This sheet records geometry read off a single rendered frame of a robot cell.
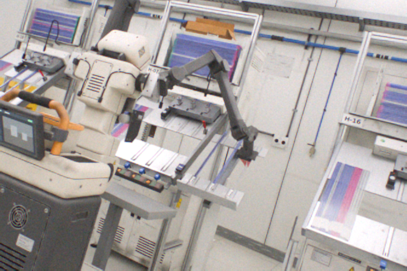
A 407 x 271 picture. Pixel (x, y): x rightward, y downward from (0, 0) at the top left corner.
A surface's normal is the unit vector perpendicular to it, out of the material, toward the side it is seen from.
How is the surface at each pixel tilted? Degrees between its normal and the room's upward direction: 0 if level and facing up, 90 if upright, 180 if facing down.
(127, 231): 90
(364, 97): 90
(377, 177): 44
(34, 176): 90
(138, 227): 90
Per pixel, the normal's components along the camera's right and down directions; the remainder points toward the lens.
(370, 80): -0.40, -0.12
